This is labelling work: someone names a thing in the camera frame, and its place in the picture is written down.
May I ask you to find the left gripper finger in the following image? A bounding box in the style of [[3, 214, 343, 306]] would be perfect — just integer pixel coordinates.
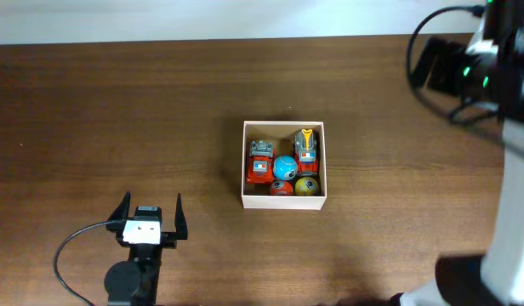
[[174, 194, 188, 240], [105, 191, 131, 232]]

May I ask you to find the red toy fire truck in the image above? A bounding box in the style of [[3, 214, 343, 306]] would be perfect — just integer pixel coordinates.
[[245, 140, 275, 184]]

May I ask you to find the orange face ball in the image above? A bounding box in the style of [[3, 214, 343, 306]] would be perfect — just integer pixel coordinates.
[[270, 180, 294, 196]]

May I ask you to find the blue face ball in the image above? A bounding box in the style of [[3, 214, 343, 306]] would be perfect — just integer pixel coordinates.
[[273, 156, 298, 181]]

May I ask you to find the yellow face ball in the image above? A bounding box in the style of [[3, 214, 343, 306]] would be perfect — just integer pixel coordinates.
[[294, 177, 320, 196]]

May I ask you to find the white cardboard box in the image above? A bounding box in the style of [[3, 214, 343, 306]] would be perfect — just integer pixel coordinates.
[[241, 121, 328, 210]]

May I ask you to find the red toy truck yellow ladder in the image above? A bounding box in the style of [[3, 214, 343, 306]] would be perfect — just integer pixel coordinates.
[[293, 129, 319, 177]]

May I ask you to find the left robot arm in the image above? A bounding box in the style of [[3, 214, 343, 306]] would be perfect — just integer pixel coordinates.
[[104, 193, 188, 306]]

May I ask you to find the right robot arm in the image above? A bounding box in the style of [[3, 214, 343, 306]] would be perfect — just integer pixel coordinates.
[[390, 0, 524, 306]]

